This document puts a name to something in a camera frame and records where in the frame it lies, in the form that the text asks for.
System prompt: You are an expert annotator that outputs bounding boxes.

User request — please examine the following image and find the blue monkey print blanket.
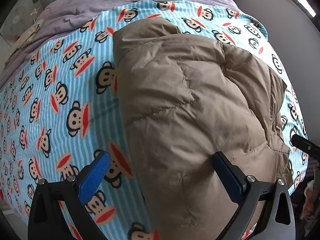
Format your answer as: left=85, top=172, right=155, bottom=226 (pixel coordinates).
left=1, top=1, right=306, bottom=239

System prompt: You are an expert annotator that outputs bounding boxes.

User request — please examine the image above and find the round white fan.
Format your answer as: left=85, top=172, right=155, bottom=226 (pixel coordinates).
left=1, top=5, right=34, bottom=46

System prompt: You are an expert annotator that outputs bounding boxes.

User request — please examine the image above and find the beige puffer jacket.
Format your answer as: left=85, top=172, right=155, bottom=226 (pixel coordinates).
left=113, top=17, right=293, bottom=239

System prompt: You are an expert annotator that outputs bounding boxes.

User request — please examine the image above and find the beige plush toy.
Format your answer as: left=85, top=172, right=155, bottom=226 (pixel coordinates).
left=4, top=19, right=44, bottom=65

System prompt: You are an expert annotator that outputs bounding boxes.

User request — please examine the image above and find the lavender bed sheet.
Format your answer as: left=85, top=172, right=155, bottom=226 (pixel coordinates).
left=1, top=0, right=238, bottom=86

